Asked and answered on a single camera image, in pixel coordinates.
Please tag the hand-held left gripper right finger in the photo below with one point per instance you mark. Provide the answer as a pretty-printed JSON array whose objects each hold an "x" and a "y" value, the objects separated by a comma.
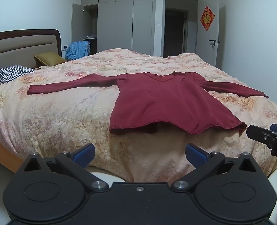
[{"x": 196, "y": 155}]

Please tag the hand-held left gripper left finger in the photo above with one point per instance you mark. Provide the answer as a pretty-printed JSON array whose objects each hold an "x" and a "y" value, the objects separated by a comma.
[{"x": 84, "y": 155}]

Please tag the dark red long-sleeve shirt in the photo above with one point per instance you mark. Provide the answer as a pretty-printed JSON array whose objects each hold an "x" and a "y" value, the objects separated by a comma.
[{"x": 162, "y": 100}]

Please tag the pink floral blanket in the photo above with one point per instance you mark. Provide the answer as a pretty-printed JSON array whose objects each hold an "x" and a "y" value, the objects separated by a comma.
[{"x": 65, "y": 117}]

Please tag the olive gold pillow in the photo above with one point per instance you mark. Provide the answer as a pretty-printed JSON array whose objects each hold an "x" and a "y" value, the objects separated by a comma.
[{"x": 50, "y": 58}]

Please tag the blue cloth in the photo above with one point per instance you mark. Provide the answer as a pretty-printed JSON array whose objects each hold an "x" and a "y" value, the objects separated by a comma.
[{"x": 78, "y": 50}]

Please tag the houndstooth pillow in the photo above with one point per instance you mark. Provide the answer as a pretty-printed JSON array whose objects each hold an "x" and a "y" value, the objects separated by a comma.
[{"x": 10, "y": 73}]

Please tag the white door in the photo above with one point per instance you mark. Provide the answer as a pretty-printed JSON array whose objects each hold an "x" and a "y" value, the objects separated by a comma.
[{"x": 207, "y": 28}]

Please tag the red diamond door decoration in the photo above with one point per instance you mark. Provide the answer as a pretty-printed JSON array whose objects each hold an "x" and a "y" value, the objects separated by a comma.
[{"x": 207, "y": 18}]

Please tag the beige padded bed headboard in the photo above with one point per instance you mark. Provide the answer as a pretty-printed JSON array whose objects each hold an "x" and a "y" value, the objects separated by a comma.
[{"x": 16, "y": 45}]

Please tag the grey wardrobe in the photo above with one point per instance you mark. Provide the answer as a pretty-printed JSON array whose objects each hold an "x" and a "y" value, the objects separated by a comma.
[{"x": 119, "y": 16}]

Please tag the wooden bed frame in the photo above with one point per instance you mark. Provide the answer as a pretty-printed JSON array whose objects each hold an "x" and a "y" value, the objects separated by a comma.
[{"x": 2, "y": 153}]

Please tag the wall socket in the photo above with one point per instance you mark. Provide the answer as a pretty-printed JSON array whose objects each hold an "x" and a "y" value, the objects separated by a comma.
[{"x": 65, "y": 47}]

